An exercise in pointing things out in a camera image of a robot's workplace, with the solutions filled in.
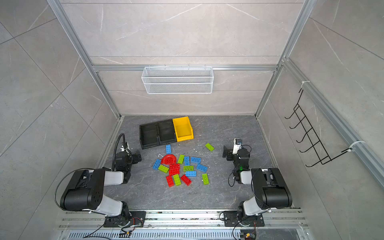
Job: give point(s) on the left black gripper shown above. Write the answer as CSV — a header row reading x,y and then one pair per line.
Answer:
x,y
134,157

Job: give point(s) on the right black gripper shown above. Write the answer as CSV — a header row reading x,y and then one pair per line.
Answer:
x,y
228,152

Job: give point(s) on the green lego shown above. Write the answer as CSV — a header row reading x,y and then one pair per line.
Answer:
x,y
163,169
181,159
209,147
188,168
177,180
205,179

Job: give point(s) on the blue lego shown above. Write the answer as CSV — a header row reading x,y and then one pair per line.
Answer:
x,y
157,164
187,161
202,168
168,149
196,160
191,173

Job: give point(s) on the black bin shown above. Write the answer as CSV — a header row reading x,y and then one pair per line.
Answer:
x,y
166,132
149,135

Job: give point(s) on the yellow plastic bin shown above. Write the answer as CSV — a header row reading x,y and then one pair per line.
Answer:
x,y
183,129

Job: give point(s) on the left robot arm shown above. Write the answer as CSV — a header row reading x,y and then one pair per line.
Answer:
x,y
85,190

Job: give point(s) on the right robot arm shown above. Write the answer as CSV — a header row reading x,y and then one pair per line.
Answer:
x,y
268,186

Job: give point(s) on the red arch lego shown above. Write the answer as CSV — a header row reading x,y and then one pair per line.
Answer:
x,y
169,159

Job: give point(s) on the red lego block center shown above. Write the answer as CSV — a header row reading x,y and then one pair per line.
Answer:
x,y
174,169

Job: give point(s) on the red lego lower left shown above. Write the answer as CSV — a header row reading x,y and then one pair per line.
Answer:
x,y
170,181

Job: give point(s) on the red lego lower right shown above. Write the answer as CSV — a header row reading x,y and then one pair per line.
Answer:
x,y
186,180

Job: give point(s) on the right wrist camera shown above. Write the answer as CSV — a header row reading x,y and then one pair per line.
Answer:
x,y
237,145

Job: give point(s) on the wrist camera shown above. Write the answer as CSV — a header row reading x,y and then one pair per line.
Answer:
x,y
125,147
237,145

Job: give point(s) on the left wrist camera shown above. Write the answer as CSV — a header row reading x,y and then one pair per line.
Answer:
x,y
125,147

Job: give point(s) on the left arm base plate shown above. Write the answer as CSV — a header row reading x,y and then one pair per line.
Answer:
x,y
134,219

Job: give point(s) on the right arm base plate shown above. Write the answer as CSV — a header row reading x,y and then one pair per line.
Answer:
x,y
233,218

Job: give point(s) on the white wire mesh basket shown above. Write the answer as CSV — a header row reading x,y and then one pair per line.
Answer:
x,y
178,80

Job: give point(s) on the black wire hook rack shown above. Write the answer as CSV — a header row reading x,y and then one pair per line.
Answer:
x,y
310,135

